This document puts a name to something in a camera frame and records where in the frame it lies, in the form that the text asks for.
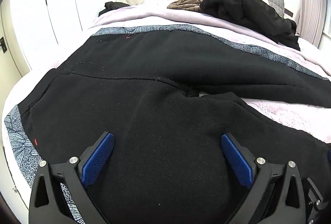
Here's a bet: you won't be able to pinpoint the black jacket pile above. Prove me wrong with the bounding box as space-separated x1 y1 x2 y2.
200 0 300 51

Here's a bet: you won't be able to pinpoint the light curtain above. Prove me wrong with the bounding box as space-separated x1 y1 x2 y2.
297 0 327 47

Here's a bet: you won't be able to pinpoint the black fleece pants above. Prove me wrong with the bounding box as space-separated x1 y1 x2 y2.
18 30 330 223

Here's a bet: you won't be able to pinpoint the small black garment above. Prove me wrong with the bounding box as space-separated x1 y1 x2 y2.
98 2 130 17

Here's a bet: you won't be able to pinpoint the blue patterned cloth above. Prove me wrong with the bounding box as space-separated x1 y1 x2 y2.
4 24 330 223

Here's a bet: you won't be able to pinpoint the brown knitted garment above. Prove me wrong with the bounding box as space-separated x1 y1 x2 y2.
167 0 203 13

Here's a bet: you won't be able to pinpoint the lilac plush bed blanket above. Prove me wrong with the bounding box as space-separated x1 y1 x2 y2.
1 4 331 209

